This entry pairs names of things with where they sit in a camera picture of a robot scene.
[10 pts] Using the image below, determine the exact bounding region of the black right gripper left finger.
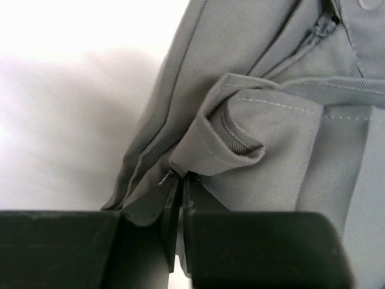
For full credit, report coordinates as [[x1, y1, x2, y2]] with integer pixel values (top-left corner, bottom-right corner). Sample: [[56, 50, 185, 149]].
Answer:
[[122, 173, 178, 273]]

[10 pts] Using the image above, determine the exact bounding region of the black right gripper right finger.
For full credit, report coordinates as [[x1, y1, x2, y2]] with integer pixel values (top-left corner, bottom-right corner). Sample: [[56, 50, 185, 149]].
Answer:
[[179, 174, 223, 277]]

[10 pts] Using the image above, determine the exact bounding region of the grey pleated skirt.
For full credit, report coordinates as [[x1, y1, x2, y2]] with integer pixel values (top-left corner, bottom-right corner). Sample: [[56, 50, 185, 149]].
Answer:
[[105, 1, 384, 288]]

